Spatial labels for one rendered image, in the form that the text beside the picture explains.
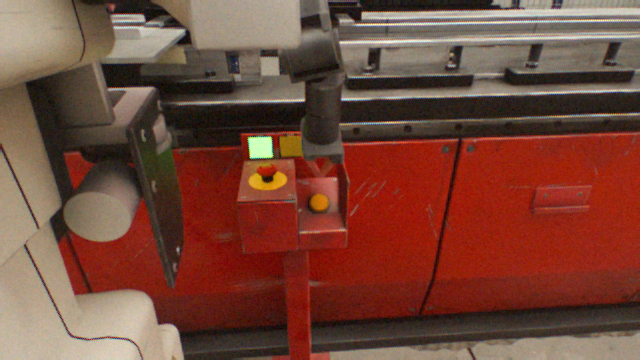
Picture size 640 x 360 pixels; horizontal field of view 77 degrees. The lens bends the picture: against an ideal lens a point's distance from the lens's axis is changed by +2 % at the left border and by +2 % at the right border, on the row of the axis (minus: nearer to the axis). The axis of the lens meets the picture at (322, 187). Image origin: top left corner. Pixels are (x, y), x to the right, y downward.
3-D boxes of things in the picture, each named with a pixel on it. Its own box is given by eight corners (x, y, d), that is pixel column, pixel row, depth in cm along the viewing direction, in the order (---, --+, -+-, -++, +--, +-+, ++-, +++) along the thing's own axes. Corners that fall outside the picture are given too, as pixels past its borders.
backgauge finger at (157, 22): (126, 34, 93) (120, 10, 91) (156, 17, 115) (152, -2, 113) (179, 33, 94) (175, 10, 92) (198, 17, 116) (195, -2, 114)
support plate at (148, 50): (41, 65, 66) (39, 58, 66) (102, 35, 89) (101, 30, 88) (153, 63, 68) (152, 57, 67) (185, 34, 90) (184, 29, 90)
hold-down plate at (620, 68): (513, 85, 96) (516, 72, 94) (502, 78, 100) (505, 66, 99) (631, 81, 98) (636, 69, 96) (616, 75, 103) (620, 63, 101)
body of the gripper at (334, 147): (336, 124, 72) (339, 88, 67) (343, 162, 65) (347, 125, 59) (301, 125, 71) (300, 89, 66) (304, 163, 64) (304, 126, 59)
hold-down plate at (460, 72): (347, 90, 93) (348, 77, 91) (344, 83, 98) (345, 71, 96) (472, 86, 95) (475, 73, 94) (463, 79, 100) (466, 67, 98)
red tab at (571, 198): (533, 214, 106) (540, 191, 102) (529, 209, 108) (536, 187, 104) (587, 211, 107) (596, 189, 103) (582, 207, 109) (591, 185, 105)
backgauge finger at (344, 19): (323, 31, 97) (323, 9, 94) (315, 16, 119) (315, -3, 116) (372, 30, 98) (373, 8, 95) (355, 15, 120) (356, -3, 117)
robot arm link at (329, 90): (305, 83, 56) (344, 82, 57) (304, 59, 61) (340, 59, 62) (305, 122, 61) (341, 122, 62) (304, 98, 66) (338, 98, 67)
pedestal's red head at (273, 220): (243, 254, 75) (232, 171, 66) (249, 207, 89) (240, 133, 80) (347, 248, 77) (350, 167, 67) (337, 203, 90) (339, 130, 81)
